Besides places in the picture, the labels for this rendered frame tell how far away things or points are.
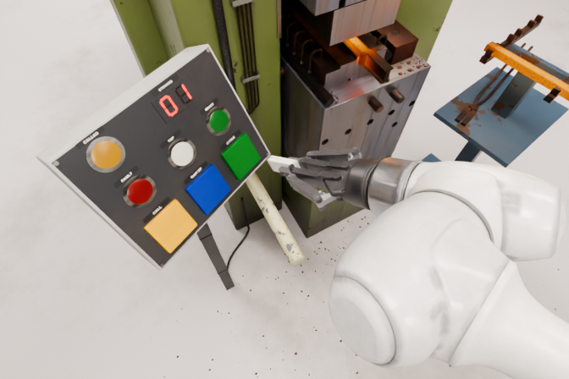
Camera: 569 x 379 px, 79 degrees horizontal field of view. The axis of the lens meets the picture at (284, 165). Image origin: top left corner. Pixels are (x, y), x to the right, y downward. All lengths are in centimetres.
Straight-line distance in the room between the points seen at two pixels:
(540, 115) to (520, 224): 118
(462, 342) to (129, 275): 163
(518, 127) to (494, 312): 121
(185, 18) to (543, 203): 73
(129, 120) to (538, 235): 57
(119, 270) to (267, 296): 70
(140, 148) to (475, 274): 52
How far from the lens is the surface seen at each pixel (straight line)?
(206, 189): 71
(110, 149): 62
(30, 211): 222
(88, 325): 184
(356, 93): 102
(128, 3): 132
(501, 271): 33
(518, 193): 43
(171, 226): 69
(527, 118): 154
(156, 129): 65
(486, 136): 140
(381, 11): 96
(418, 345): 30
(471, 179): 42
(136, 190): 65
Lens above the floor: 161
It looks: 56 degrees down
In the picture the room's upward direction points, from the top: straight up
